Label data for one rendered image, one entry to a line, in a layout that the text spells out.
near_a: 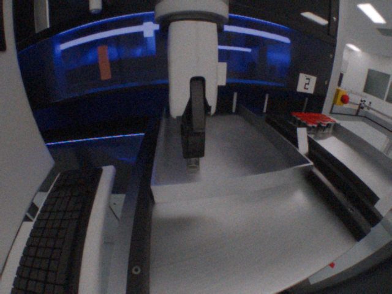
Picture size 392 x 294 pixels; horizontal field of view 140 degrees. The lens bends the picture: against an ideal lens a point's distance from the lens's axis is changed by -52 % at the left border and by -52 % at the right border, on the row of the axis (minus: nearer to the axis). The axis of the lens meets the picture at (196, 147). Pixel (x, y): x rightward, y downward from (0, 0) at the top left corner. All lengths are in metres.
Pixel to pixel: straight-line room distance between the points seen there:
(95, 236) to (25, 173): 0.27
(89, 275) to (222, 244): 0.21
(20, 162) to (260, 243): 0.52
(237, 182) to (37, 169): 0.51
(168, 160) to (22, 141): 0.40
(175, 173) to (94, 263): 0.21
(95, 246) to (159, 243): 0.15
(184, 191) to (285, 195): 0.15
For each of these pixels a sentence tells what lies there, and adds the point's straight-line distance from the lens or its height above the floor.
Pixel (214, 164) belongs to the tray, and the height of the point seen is 0.88.
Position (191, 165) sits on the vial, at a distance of 0.24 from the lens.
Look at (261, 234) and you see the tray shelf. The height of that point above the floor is 0.88.
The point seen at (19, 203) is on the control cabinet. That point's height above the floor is 0.84.
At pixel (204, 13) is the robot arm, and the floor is 1.10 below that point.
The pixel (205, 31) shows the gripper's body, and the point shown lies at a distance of 0.15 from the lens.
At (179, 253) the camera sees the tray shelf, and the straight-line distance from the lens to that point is 0.18.
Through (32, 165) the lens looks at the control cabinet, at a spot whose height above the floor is 0.87.
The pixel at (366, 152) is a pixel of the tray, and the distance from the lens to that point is 0.60.
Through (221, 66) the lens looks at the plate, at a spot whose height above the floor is 1.04.
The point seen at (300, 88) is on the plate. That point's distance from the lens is 0.56.
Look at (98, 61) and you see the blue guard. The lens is 0.43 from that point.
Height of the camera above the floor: 1.05
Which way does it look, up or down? 32 degrees down
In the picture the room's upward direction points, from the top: straight up
